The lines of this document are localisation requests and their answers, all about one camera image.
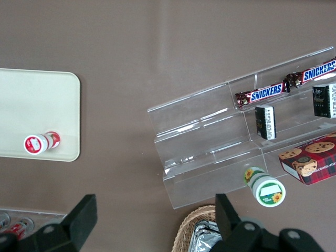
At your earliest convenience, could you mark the beige plastic tray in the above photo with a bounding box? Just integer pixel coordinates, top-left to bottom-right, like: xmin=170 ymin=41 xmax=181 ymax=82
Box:
xmin=0 ymin=68 xmax=81 ymax=162

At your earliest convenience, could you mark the light wicker basket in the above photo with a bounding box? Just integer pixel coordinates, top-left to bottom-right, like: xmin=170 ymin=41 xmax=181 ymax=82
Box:
xmin=171 ymin=204 xmax=224 ymax=252

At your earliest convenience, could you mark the aluminium foil container stack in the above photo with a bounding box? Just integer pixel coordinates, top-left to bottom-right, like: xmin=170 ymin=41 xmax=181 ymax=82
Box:
xmin=188 ymin=219 xmax=223 ymax=252

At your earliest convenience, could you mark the clear acrylic bottle rack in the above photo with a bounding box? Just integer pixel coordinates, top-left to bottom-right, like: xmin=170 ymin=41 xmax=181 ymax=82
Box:
xmin=0 ymin=207 xmax=68 ymax=237

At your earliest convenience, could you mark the Snickers chocolate bar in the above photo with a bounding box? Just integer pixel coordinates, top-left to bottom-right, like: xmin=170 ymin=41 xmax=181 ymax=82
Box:
xmin=234 ymin=81 xmax=291 ymax=110
xmin=285 ymin=56 xmax=336 ymax=89

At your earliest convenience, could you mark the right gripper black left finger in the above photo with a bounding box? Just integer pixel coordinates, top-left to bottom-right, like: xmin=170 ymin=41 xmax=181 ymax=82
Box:
xmin=0 ymin=194 xmax=98 ymax=252

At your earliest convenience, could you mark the red tartan cookie box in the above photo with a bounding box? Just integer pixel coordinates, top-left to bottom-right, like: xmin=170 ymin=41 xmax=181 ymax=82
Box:
xmin=278 ymin=131 xmax=336 ymax=186

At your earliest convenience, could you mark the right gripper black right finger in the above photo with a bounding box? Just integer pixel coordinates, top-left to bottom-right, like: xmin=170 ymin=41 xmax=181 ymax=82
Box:
xmin=209 ymin=193 xmax=325 ymax=252

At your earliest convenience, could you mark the small black carton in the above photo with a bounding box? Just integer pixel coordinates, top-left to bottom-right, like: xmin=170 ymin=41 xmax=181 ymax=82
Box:
xmin=254 ymin=104 xmax=277 ymax=140
xmin=312 ymin=83 xmax=336 ymax=119

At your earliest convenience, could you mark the green sunflower yogurt cup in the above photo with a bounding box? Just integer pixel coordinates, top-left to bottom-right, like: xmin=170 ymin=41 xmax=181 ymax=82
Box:
xmin=243 ymin=166 xmax=286 ymax=207

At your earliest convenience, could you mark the clear acrylic stepped shelf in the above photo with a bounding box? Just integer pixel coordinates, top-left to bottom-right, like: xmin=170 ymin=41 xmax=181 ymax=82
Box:
xmin=146 ymin=46 xmax=336 ymax=210

